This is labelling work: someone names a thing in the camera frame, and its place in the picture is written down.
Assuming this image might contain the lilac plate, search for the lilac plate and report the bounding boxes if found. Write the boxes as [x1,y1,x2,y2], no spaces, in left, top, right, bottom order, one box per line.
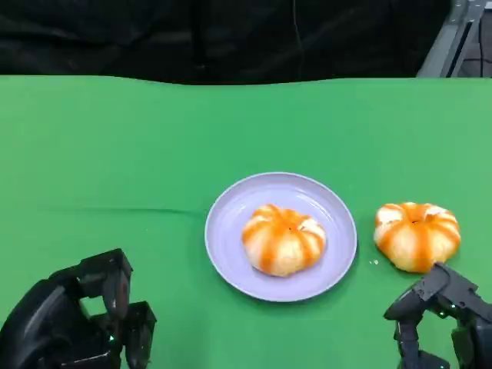
[204,171,358,303]

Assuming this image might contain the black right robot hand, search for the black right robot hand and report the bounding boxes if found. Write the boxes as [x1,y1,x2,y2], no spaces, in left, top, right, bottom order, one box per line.
[384,261,492,369]

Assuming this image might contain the black backdrop curtain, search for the black backdrop curtain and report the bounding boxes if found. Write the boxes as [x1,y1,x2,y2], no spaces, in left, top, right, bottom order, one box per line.
[0,0,453,86]

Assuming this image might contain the black background cable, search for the black background cable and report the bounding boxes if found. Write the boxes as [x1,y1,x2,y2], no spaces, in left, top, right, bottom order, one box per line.
[463,15,492,78]

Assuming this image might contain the orange white toy bread roll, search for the orange white toy bread roll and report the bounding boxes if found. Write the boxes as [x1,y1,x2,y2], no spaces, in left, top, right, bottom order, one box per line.
[373,201,461,274]
[241,203,327,277]

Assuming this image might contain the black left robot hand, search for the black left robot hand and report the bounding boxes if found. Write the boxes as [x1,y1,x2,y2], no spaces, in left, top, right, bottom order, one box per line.
[0,248,158,369]

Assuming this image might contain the green table cloth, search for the green table cloth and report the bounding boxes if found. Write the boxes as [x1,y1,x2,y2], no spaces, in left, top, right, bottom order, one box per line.
[0,75,492,369]

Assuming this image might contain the grey metal frame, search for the grey metal frame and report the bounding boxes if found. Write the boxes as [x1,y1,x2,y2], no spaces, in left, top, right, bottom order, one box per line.
[416,0,492,79]

